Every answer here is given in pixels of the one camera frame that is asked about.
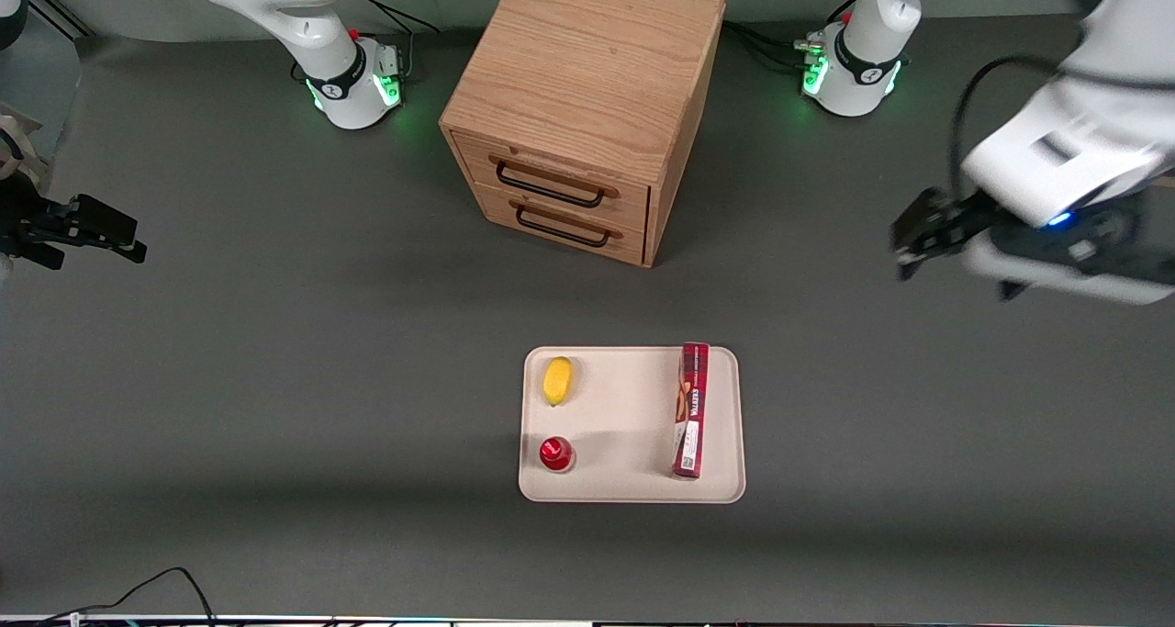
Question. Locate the red soda can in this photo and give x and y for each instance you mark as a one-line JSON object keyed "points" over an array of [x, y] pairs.
{"points": [[555, 453]]}

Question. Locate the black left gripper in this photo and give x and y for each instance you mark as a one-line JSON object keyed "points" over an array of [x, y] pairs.
{"points": [[955, 217]]}

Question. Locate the wooden drawer cabinet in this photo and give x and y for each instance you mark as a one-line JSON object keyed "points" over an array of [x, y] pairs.
{"points": [[587, 58]]}

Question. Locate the yellow lemon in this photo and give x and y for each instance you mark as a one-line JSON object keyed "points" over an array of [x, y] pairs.
{"points": [[557, 381]]}

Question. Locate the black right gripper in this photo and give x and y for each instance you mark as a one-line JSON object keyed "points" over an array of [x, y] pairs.
{"points": [[26, 222]]}

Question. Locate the black frame bar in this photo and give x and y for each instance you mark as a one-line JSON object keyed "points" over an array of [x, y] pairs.
{"points": [[60, 12]]}

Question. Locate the beige plastic tray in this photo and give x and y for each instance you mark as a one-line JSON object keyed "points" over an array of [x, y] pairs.
{"points": [[624, 425]]}

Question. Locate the wooden drawer front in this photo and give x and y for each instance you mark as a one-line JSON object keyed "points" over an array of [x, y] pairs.
{"points": [[633, 200], [629, 241]]}

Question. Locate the red cookie box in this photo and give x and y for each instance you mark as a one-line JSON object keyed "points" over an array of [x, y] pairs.
{"points": [[690, 416]]}

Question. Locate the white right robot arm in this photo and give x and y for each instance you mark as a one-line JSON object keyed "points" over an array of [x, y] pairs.
{"points": [[344, 90]]}

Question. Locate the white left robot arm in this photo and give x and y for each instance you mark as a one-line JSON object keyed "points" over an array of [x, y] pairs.
{"points": [[1083, 150]]}

